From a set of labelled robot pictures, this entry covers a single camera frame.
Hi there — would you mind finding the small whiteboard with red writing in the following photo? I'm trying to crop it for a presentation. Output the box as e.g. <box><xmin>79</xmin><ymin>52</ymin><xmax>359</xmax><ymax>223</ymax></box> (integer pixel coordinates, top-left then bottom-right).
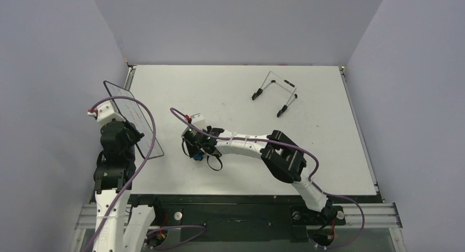
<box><xmin>103</xmin><ymin>81</ymin><xmax>153</xmax><ymax>158</ymax></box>

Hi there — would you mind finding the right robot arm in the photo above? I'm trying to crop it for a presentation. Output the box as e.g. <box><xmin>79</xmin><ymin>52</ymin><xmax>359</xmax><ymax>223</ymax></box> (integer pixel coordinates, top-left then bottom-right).
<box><xmin>182</xmin><ymin>126</ymin><xmax>342</xmax><ymax>223</ymax></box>

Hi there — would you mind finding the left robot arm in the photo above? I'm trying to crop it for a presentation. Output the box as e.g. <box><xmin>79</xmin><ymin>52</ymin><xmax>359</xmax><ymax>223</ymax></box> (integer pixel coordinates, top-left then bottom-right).
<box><xmin>86</xmin><ymin>119</ymin><xmax>164</xmax><ymax>251</ymax></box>

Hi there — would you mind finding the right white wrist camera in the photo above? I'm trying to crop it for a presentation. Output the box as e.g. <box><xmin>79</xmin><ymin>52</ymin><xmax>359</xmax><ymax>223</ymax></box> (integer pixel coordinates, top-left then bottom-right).
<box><xmin>185</xmin><ymin>113</ymin><xmax>207</xmax><ymax>130</ymax></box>

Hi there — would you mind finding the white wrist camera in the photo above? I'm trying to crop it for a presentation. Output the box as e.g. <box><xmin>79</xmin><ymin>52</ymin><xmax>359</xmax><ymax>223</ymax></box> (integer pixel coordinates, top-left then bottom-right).
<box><xmin>185</xmin><ymin>113</ymin><xmax>207</xmax><ymax>130</ymax></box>
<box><xmin>87</xmin><ymin>100</ymin><xmax>126</xmax><ymax>127</ymax></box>

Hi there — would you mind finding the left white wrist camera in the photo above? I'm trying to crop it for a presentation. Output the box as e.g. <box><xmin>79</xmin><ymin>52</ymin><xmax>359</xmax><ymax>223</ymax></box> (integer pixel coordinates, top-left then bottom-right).
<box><xmin>87</xmin><ymin>100</ymin><xmax>126</xmax><ymax>127</ymax></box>

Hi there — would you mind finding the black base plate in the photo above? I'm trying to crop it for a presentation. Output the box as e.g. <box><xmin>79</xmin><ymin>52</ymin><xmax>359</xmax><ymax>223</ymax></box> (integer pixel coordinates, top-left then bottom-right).
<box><xmin>128</xmin><ymin>194</ymin><xmax>381</xmax><ymax>243</ymax></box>

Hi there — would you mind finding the wire whiteboard stand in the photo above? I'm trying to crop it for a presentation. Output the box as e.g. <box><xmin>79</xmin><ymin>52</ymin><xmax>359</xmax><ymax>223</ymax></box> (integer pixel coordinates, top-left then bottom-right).
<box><xmin>251</xmin><ymin>71</ymin><xmax>298</xmax><ymax>118</ymax></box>

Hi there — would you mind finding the aluminium rail frame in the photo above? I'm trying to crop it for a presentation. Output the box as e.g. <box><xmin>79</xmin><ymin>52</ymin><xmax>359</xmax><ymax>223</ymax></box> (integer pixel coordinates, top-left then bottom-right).
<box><xmin>77</xmin><ymin>65</ymin><xmax>402</xmax><ymax>251</ymax></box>

